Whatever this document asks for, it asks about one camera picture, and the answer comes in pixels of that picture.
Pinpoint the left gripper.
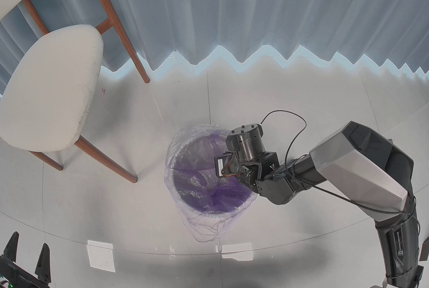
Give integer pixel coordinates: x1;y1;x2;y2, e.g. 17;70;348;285
0;231;51;288

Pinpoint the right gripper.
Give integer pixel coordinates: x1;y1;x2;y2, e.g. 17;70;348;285
214;152;256;185

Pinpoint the purple plastic bag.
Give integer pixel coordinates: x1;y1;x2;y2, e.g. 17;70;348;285
164;125;261;243

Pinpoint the white trash bin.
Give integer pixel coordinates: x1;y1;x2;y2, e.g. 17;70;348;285
169;134;259;237

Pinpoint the white cushioned wooden chair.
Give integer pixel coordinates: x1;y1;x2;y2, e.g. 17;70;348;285
0;0;151;184

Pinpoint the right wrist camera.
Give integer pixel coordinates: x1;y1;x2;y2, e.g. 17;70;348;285
225;133;241;156

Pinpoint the black cable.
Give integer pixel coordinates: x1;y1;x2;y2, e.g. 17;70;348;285
260;109;421;214

